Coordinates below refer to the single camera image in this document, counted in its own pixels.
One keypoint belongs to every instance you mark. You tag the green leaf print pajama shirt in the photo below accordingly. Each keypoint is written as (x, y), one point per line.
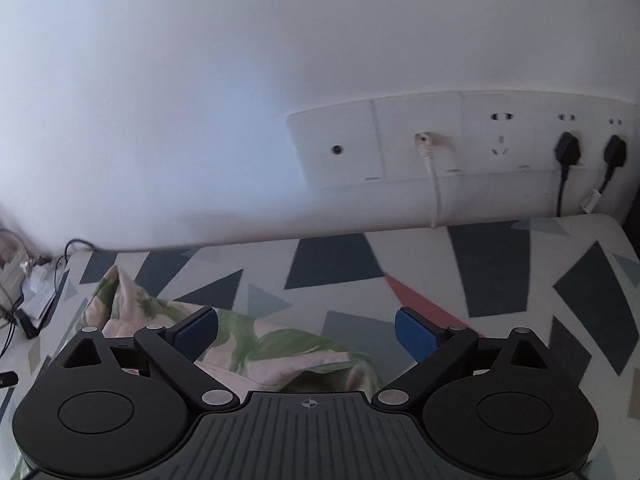
(280, 350)

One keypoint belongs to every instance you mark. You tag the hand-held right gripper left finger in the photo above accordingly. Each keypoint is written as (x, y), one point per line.
(195, 332)

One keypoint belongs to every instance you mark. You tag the black wall plug with tag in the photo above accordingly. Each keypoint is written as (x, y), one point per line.
(615, 150)

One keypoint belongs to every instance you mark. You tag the white wall socket panel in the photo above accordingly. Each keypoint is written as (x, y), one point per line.
(350, 130)

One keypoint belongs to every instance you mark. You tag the small black device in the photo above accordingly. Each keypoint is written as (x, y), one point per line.
(7, 379)

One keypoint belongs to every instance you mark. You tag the geometric patterned tablecloth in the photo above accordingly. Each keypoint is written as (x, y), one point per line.
(500, 270)

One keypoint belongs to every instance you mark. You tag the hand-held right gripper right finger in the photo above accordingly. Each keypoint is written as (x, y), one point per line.
(417, 335)

